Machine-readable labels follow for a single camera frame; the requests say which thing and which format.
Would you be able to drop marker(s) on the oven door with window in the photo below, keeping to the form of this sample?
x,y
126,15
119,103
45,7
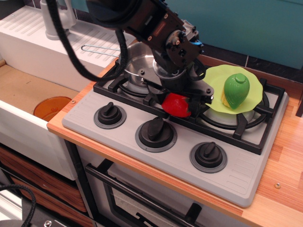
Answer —
x,y
208,217

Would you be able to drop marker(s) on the wood grain drawer front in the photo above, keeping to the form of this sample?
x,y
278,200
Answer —
x,y
55,193

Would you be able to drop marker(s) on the black stove knob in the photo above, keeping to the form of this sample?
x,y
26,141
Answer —
x,y
110,116
156,135
208,157

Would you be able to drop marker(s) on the white toy sink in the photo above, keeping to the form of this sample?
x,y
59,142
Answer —
x,y
33,68

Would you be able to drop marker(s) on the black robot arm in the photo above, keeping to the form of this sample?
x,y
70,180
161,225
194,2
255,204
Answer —
x,y
174,44

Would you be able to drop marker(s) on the black left stove knob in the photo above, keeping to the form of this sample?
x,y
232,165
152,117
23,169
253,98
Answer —
x,y
110,116

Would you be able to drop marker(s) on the red toy strawberry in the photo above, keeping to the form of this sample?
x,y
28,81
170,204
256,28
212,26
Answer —
x,y
176,105

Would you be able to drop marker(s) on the grey toy faucet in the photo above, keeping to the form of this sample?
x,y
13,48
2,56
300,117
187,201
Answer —
x,y
67,17

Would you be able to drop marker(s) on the grey toy stove top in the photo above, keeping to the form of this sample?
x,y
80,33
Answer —
x,y
237,182

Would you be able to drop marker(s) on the black oven door handle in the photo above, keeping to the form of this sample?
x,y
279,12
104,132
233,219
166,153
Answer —
x,y
137,207

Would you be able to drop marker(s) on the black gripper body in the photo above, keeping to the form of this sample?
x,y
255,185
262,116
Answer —
x,y
186,82

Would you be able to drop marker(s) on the light green plastic plate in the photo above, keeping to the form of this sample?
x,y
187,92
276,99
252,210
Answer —
x,y
216,77

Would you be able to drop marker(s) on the black right burner grate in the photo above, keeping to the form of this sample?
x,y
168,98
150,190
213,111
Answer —
x,y
249,131

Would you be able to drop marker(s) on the black right stove knob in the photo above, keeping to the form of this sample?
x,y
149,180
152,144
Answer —
x,y
208,157

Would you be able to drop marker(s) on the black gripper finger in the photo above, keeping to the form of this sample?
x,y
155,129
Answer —
x,y
201,106
158,95

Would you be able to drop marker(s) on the black burner grate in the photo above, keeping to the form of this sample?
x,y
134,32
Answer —
x,y
249,131
116,89

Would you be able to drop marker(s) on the black left burner grate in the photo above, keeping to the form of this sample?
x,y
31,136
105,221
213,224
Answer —
x,y
116,89

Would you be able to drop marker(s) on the stainless steel pot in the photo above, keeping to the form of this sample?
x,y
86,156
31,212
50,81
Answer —
x,y
139,64

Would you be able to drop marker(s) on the black middle stove knob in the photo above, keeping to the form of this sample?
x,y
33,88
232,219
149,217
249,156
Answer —
x,y
156,135

